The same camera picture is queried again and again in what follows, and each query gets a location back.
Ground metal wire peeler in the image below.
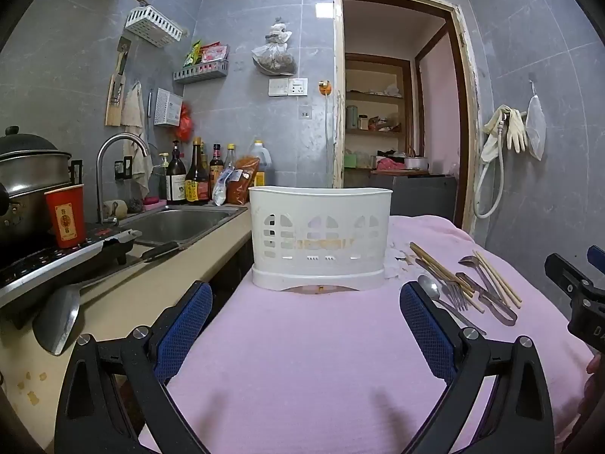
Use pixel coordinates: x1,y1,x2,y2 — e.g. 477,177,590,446
456,273,518,327

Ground chrome kitchen faucet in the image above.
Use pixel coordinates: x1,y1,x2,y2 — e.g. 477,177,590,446
95,132,151,226

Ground person right hand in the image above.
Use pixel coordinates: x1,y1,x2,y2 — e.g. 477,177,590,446
576,354,604,438

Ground large steel ladle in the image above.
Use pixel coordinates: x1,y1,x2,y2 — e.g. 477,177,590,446
32,284,82,356

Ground white rubber gloves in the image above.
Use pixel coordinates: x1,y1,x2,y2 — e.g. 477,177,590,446
481,104,527,163

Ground hanging clear bag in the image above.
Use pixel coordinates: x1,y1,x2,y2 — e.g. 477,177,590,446
525,82,546,161

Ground pink floral table cloth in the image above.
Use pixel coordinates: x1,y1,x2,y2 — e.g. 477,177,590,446
136,214,595,454

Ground induction cooktop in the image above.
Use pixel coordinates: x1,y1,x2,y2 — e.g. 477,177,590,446
1,224,143,306

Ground dark grey cabinet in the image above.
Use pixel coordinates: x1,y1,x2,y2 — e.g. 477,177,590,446
343,169,458,221

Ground stainless steel sink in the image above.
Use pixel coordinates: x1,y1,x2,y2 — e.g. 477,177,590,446
119,205,246,247

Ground red paper cup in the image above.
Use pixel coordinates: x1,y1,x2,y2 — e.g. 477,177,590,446
44,183,86,249

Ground soy sauce bottle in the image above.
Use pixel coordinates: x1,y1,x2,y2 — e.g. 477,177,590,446
185,136,209,205

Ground dark wine bottle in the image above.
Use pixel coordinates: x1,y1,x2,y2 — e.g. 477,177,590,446
165,140,187,204

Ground steel cooking pot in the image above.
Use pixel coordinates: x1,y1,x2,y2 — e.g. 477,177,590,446
0,125,72,244

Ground white plastic utensil basket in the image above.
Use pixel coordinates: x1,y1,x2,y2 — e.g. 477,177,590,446
249,185,392,291

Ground orange spice bag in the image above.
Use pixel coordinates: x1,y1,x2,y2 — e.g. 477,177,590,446
226,156,261,205

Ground small dark sauce bottle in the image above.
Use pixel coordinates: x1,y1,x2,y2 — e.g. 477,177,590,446
209,143,225,192

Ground red plastic bag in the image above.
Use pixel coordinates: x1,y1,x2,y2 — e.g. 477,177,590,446
174,103,194,143

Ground hanging beige towel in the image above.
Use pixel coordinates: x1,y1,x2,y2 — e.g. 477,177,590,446
120,80,155,200

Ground cooking oil jug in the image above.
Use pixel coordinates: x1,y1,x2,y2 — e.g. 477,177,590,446
249,140,275,187

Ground wooden cutting board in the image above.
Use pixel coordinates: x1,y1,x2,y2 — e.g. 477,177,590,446
105,37,131,127

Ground hanging plastic bag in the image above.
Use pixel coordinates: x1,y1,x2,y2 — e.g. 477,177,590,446
251,17,296,77

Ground white shower hose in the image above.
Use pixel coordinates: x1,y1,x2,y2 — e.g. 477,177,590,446
473,120,507,221

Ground black handled kitchen knife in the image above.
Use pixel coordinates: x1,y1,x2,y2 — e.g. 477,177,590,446
69,241,183,290

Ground wooden door frame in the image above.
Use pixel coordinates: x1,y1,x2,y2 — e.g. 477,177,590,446
331,0,480,234

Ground small white wall rack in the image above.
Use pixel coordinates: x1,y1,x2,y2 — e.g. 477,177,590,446
154,88,183,127

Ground orange wall hook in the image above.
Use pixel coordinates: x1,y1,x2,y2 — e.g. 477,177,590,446
318,80,332,96

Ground grey wall spice shelf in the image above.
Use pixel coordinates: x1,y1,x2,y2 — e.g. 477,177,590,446
172,59,229,84

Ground white wall socket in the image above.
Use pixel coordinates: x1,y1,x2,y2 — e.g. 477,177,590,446
268,78,309,97

